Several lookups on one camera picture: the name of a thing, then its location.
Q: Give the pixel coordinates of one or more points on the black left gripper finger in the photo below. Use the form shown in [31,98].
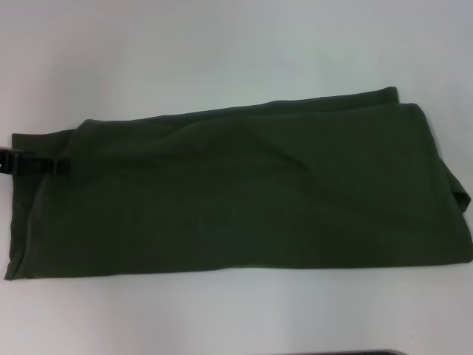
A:
[33,164]

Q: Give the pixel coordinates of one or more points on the dark green FREE t-shirt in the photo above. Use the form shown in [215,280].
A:
[240,192]

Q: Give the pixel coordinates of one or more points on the dark rounded panel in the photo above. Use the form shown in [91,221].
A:
[369,353]

